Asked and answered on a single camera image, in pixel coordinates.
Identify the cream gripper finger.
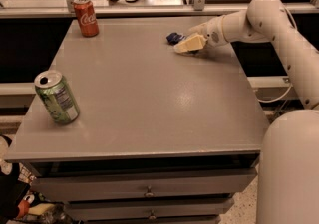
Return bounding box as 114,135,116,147
173,33,207,53

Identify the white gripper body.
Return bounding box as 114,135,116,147
188,16,228,47

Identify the blue RXBAR blueberry bar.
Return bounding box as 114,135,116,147
166,32,186,46

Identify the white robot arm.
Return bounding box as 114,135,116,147
174,0,319,224

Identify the orange Coca-Cola can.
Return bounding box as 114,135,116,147
73,0,99,37

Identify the green soda can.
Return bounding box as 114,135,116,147
34,70,80,124

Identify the metal top drawer knob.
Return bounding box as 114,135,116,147
144,186,155,198

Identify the metal drawer knob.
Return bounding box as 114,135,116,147
144,186,155,198
148,211,157,220

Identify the grey lower drawer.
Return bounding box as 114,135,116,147
66,198,234,220

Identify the grey drawer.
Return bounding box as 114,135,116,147
66,198,234,220
32,168,256,201

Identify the metal lower drawer knob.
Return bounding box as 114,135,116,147
148,211,157,220

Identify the grey top drawer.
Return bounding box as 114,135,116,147
32,168,256,201

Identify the penguin plush toy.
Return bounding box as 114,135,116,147
0,135,56,224

